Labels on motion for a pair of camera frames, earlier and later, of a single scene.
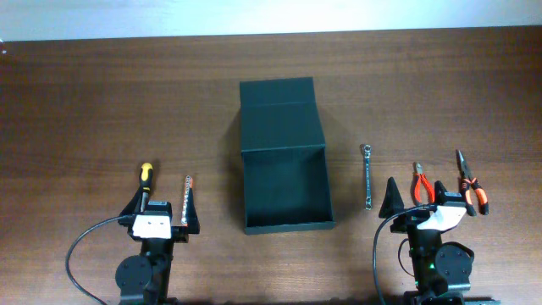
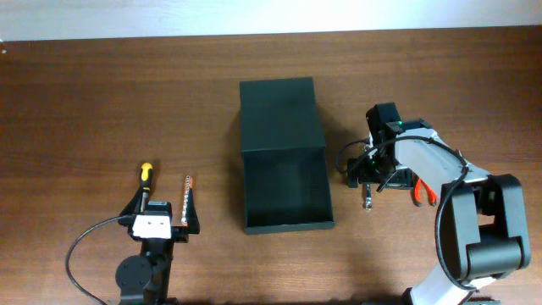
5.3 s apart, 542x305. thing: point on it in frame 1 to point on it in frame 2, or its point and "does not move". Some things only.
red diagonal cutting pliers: [417, 178] does not move
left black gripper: [180, 233] does not move
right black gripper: [390, 206] to [400, 178]
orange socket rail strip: [189, 184] does not move
